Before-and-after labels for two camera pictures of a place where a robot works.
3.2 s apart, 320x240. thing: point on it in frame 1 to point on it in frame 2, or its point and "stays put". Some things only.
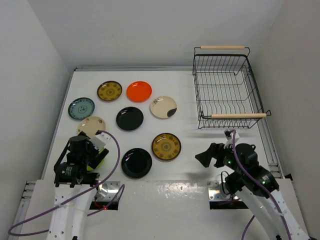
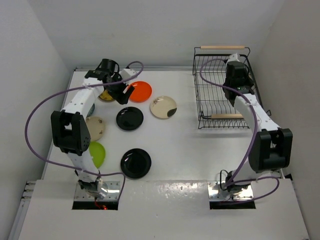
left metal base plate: (107, 191) stays put
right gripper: (215, 150) to (249, 81)
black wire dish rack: (227, 93) stays put
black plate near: (136, 163) stays put
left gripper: (96, 157) to (120, 96)
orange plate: (139, 91) stays put
